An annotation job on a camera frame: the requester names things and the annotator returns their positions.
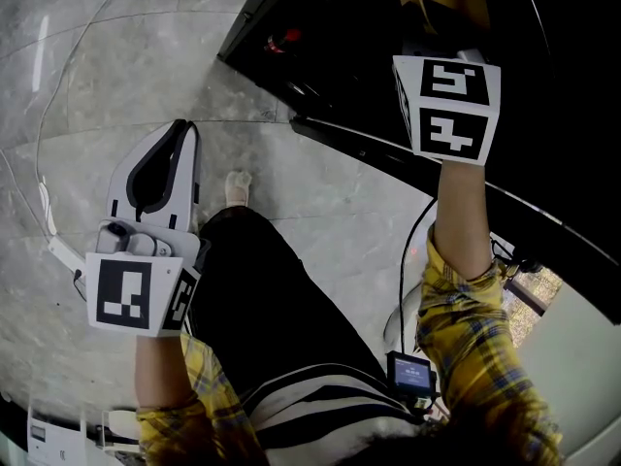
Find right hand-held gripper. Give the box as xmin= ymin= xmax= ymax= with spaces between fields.
xmin=391 ymin=1 xmax=502 ymax=167

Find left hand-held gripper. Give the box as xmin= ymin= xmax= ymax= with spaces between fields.
xmin=84 ymin=119 xmax=203 ymax=340

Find black glass-door cabinet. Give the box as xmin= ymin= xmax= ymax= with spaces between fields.
xmin=216 ymin=0 xmax=621 ymax=329

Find person's right forearm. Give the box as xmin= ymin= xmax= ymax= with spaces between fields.
xmin=432 ymin=155 xmax=494 ymax=282

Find person's left forearm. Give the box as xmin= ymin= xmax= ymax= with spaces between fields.
xmin=134 ymin=332 xmax=201 ymax=413

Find beige shoe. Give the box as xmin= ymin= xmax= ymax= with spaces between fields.
xmin=224 ymin=169 xmax=254 ymax=210

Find dark soda bottle red label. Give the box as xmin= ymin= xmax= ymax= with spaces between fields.
xmin=263 ymin=27 xmax=305 ymax=57

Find black trousers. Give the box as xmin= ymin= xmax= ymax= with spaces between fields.
xmin=186 ymin=206 xmax=405 ymax=408

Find white fan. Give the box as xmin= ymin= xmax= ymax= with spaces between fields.
xmin=93 ymin=407 xmax=144 ymax=456

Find white appliance box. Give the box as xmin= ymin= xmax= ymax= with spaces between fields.
xmin=26 ymin=402 xmax=89 ymax=466

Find white chair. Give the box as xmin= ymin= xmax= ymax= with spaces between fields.
xmin=382 ymin=279 xmax=424 ymax=356

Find navy white striped shirt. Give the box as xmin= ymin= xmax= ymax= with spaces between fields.
xmin=240 ymin=363 xmax=429 ymax=466

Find small black screen device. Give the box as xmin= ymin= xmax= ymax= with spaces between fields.
xmin=385 ymin=349 xmax=439 ymax=410

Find yellow plaid overshirt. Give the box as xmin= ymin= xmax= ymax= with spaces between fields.
xmin=137 ymin=225 xmax=566 ymax=466

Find white power cable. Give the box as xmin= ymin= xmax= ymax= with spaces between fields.
xmin=0 ymin=149 xmax=51 ymax=236
xmin=34 ymin=0 xmax=125 ymax=186

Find thin black cable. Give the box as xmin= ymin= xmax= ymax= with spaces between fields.
xmin=398 ymin=195 xmax=440 ymax=354

